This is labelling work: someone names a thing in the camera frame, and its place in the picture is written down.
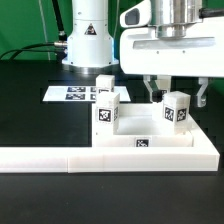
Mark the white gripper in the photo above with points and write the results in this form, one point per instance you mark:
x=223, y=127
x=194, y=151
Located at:
x=199, y=54

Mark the white square tabletop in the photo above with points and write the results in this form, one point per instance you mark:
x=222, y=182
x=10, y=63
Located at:
x=143, y=130

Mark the white L-shaped obstacle wall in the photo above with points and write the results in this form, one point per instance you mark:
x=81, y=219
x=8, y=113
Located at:
x=135, y=152

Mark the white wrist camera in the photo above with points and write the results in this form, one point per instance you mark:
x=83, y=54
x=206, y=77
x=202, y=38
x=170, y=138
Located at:
x=137, y=16

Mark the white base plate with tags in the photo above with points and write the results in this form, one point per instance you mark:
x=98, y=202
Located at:
x=70, y=93

